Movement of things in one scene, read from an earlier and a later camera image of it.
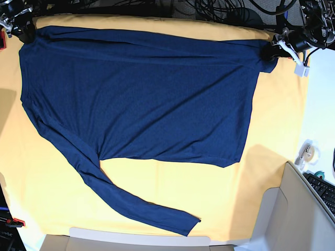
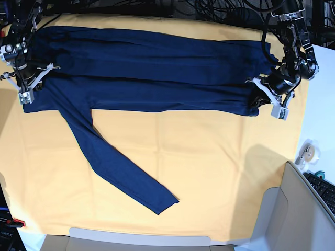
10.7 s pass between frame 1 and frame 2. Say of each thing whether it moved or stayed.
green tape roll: stayed
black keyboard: stayed
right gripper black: moved
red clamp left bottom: stayed
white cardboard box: stayed
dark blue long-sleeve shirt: moved
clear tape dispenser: stayed
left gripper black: moved
